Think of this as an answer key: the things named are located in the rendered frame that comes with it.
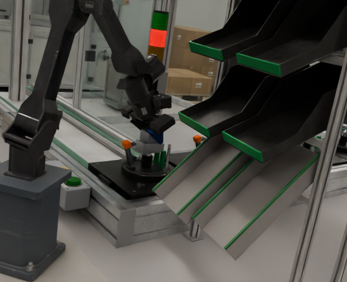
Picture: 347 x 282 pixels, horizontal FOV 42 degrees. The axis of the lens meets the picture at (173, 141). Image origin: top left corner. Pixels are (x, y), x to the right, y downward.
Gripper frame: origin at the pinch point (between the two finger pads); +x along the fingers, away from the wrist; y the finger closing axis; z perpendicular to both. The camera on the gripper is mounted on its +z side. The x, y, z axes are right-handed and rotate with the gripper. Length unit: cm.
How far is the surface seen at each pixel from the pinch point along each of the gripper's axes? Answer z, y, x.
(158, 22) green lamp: 22.8, 17.2, -19.9
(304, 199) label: 3, -50, 1
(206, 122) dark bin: 0.5, -27.3, -12.2
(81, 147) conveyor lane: -10.5, 38.4, 14.5
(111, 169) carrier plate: -14.1, 5.1, 6.2
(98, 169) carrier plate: -17.1, 6.5, 4.4
